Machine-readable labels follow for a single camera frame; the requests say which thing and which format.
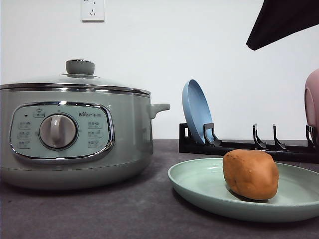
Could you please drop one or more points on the glass steamer lid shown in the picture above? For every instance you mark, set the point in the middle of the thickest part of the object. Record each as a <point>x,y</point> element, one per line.
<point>80,76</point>

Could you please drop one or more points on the brown potato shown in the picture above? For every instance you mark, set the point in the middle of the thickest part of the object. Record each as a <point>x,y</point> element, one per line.
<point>251,174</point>

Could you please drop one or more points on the left white wall socket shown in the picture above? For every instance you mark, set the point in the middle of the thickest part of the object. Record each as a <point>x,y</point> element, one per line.
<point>93,11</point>

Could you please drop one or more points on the green electric steamer pot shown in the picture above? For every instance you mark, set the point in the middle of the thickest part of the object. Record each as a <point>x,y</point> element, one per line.
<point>75,138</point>

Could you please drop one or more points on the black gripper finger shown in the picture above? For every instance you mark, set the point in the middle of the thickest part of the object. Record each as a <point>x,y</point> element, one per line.
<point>280,18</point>

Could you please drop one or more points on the blue plate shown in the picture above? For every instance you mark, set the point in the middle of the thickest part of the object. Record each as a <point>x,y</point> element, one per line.
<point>197,111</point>

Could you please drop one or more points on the black dish rack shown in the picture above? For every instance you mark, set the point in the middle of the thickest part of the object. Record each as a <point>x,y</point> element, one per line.
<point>211,145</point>

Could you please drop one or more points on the pink plate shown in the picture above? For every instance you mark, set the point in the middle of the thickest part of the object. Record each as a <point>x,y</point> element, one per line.
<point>311,100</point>

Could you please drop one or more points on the green plate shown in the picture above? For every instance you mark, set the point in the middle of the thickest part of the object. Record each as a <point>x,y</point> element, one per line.
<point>200,185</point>

